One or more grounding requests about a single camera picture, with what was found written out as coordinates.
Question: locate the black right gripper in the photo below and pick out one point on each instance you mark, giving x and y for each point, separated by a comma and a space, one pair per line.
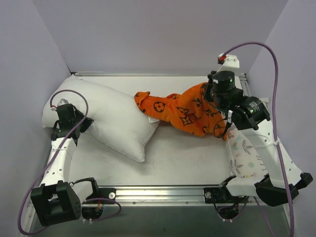
207, 91

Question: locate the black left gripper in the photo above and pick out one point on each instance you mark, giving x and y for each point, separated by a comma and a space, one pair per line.
82, 122

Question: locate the orange patterned plush pillowcase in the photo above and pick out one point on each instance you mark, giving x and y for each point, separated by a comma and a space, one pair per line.
188, 112

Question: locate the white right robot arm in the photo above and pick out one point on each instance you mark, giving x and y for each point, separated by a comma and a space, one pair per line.
283, 179

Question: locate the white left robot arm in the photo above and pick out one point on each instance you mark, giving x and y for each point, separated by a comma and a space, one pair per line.
57, 176

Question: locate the white floral deer pillow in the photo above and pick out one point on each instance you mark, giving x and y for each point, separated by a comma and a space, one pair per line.
243, 160

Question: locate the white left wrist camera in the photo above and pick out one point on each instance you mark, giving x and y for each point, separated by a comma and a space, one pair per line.
60, 103

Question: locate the aluminium right frame rail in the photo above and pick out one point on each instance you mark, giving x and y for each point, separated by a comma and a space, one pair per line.
244, 84

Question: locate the aluminium frame rail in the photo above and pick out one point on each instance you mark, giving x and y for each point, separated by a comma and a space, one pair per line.
244, 84
169, 195
104, 74

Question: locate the aluminium back frame rail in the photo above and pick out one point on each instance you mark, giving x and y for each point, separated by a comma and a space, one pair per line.
104, 74

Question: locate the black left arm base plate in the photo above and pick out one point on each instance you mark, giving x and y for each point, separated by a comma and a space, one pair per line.
103, 195

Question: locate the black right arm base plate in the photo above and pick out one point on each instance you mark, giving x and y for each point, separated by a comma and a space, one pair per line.
217, 195

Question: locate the aluminium front frame rail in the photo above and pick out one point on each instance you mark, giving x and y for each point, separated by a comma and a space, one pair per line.
169, 195

